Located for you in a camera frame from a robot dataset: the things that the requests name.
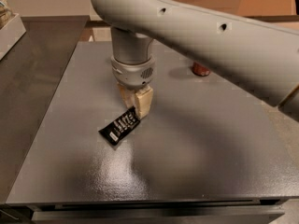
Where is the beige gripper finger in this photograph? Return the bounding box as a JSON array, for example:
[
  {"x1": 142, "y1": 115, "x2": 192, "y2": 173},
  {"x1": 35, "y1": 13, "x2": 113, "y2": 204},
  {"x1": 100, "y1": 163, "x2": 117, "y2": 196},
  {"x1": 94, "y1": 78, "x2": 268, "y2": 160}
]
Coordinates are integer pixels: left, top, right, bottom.
[
  {"x1": 135, "y1": 85, "x2": 153, "y2": 119},
  {"x1": 117, "y1": 83, "x2": 135, "y2": 108}
]

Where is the dark grey side counter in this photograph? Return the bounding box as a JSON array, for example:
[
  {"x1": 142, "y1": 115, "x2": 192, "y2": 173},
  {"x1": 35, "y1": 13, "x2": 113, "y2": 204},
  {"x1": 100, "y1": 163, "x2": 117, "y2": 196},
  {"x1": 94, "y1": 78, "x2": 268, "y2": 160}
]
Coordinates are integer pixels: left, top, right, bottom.
[{"x1": 0, "y1": 15, "x2": 89, "y2": 205}]

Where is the black rxbar chocolate wrapper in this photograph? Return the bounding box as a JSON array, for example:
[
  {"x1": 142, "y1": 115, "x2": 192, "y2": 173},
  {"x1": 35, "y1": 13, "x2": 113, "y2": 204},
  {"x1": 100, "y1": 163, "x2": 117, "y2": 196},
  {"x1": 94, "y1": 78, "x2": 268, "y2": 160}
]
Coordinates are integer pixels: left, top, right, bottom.
[{"x1": 98, "y1": 106, "x2": 140, "y2": 146}]

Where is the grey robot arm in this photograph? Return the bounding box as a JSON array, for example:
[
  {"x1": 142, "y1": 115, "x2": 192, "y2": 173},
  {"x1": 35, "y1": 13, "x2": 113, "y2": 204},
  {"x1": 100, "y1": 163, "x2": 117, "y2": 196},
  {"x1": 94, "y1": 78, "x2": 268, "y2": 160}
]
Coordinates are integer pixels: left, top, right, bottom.
[{"x1": 91, "y1": 0, "x2": 299, "y2": 119}]

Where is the red coca-cola can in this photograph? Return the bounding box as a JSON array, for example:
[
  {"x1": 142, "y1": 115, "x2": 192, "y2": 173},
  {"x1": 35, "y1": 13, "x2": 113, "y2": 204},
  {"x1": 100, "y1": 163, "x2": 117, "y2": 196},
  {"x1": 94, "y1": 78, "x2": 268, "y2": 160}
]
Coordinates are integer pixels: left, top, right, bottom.
[{"x1": 192, "y1": 63, "x2": 210, "y2": 77}]

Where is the white box on counter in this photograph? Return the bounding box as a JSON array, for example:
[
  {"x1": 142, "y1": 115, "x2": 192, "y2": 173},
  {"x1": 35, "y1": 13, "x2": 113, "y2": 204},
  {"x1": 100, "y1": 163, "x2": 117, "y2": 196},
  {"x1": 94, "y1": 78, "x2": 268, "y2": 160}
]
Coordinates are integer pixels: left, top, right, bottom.
[{"x1": 0, "y1": 0, "x2": 26, "y2": 60}]

